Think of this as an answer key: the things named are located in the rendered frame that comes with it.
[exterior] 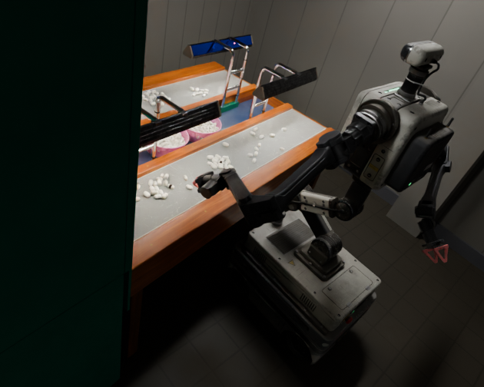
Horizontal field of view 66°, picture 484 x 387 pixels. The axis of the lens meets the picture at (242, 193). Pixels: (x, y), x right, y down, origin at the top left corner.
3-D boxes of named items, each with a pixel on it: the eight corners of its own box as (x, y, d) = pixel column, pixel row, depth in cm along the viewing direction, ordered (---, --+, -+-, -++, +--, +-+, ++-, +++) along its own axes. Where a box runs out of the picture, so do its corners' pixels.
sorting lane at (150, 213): (325, 130, 266) (326, 127, 265) (104, 262, 143) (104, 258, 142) (291, 110, 277) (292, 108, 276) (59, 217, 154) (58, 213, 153)
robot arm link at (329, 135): (276, 232, 107) (262, 203, 104) (246, 228, 118) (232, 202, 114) (354, 153, 130) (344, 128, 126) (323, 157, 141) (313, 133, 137)
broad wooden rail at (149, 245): (332, 154, 270) (342, 133, 259) (123, 302, 147) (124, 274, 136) (318, 147, 275) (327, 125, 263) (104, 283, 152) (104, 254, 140)
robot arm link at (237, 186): (268, 222, 115) (253, 193, 111) (252, 230, 115) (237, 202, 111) (242, 184, 156) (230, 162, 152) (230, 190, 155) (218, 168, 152)
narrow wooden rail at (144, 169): (288, 118, 281) (293, 105, 274) (61, 228, 158) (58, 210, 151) (283, 115, 283) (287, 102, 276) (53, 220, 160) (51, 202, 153)
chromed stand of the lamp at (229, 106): (237, 107, 273) (253, 46, 245) (220, 113, 259) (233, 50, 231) (219, 95, 280) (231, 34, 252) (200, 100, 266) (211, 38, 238)
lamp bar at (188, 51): (253, 46, 269) (255, 36, 264) (191, 59, 226) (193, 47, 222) (244, 42, 272) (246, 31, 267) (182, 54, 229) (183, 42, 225)
